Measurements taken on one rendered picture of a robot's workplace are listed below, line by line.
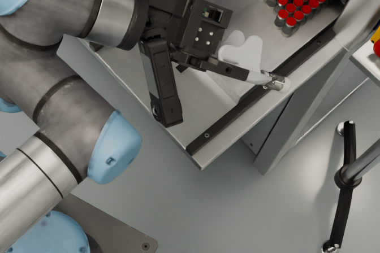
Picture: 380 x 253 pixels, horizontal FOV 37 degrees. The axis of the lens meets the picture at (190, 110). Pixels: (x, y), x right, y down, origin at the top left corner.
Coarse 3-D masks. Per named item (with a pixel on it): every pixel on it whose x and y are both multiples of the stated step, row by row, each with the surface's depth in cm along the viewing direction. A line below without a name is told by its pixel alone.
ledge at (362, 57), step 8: (368, 40) 120; (360, 48) 119; (368, 48) 119; (352, 56) 118; (360, 56) 118; (368, 56) 118; (376, 56) 118; (360, 64) 118; (368, 64) 117; (376, 64) 117; (368, 72) 117; (376, 72) 117; (376, 80) 117
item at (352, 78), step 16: (352, 64) 138; (336, 80) 140; (352, 80) 171; (336, 96) 172; (272, 112) 163; (320, 112) 174; (256, 128) 178; (272, 128) 170; (304, 128) 172; (256, 144) 186
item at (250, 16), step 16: (208, 0) 120; (224, 0) 120; (240, 0) 121; (256, 0) 121; (336, 0) 123; (240, 16) 119; (256, 16) 119; (272, 16) 120; (320, 16) 121; (336, 16) 117; (224, 32) 117; (256, 32) 118; (272, 32) 118; (304, 32) 119; (320, 32) 116; (272, 48) 117; (288, 48) 117; (304, 48) 116; (272, 64) 115; (224, 80) 109; (240, 80) 113; (240, 96) 108
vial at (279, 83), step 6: (270, 72) 77; (276, 78) 77; (282, 78) 77; (288, 78) 78; (264, 84) 77; (270, 84) 77; (276, 84) 77; (282, 84) 77; (288, 84) 78; (276, 90) 78; (282, 90) 78
